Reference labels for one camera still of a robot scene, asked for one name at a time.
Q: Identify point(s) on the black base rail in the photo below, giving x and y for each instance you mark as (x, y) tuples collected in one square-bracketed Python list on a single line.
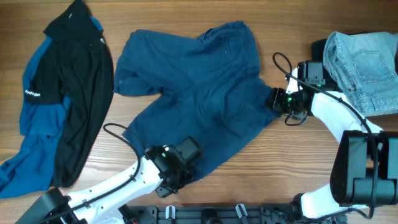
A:
[(239, 214)]

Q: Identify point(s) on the black folded garment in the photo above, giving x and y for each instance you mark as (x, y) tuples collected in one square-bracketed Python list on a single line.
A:
[(318, 46)]

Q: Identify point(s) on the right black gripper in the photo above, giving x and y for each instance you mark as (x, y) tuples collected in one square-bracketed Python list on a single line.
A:
[(275, 100)]

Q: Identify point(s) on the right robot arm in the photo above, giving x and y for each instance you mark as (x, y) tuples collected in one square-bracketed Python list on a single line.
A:
[(364, 173)]

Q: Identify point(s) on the navy blue shorts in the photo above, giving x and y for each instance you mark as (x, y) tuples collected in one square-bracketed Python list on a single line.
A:
[(207, 88)]

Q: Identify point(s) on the blue t-shirt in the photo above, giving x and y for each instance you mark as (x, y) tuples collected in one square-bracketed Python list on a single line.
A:
[(32, 168)]

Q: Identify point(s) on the light blue denim jeans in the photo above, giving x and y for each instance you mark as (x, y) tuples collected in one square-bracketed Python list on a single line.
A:
[(365, 68)]

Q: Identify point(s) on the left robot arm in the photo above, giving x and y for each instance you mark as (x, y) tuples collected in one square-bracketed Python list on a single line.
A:
[(162, 169)]

